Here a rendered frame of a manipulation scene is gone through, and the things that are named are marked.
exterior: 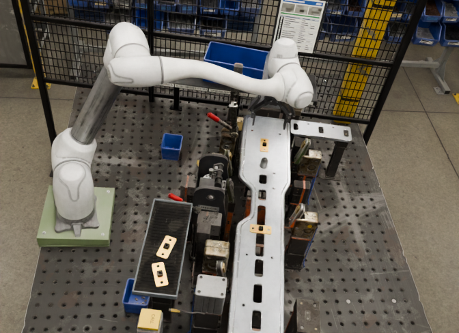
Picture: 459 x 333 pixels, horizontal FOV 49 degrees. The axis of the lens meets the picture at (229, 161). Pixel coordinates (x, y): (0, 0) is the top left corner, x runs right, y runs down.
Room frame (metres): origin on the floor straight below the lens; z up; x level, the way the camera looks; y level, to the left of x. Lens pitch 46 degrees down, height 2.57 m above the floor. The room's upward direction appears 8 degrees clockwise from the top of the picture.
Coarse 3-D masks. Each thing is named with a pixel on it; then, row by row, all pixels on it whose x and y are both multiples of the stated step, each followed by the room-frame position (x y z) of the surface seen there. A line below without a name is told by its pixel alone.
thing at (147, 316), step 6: (144, 312) 0.69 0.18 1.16; (150, 312) 0.69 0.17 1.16; (156, 312) 0.70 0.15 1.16; (144, 318) 0.67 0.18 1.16; (150, 318) 0.67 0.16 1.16; (156, 318) 0.68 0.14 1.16; (138, 324) 0.65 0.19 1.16; (144, 324) 0.65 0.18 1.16; (150, 324) 0.66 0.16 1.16; (156, 324) 0.66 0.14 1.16
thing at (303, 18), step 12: (288, 0) 2.18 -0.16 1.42; (300, 0) 2.18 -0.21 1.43; (312, 0) 2.19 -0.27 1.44; (324, 0) 2.19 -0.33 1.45; (288, 12) 2.18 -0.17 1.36; (300, 12) 2.19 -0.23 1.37; (312, 12) 2.19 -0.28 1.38; (324, 12) 2.19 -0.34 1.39; (276, 24) 2.18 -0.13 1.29; (288, 24) 2.18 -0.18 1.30; (300, 24) 2.19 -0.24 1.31; (312, 24) 2.19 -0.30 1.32; (288, 36) 2.18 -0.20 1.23; (300, 36) 2.19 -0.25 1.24; (312, 36) 2.19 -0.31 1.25; (300, 48) 2.19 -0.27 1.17; (312, 48) 2.19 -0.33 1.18
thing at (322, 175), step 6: (336, 144) 1.79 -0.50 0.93; (342, 144) 1.78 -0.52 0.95; (336, 150) 1.78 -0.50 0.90; (342, 150) 1.78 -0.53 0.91; (336, 156) 1.78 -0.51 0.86; (330, 162) 1.82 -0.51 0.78; (336, 162) 1.78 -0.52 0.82; (330, 168) 1.78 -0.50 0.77; (336, 168) 1.78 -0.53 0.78; (324, 174) 1.80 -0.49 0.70; (330, 174) 1.78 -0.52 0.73; (336, 174) 1.81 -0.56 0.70; (336, 180) 1.77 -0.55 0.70
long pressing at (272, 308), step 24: (264, 120) 1.81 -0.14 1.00; (288, 144) 1.67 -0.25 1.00; (240, 168) 1.47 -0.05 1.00; (288, 168) 1.52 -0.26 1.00; (240, 240) 1.11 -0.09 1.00; (264, 240) 1.12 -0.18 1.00; (240, 264) 1.00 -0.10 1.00; (264, 264) 1.02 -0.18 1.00; (240, 288) 0.91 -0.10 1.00; (264, 288) 0.92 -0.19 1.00; (240, 312) 0.82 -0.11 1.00; (264, 312) 0.83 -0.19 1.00
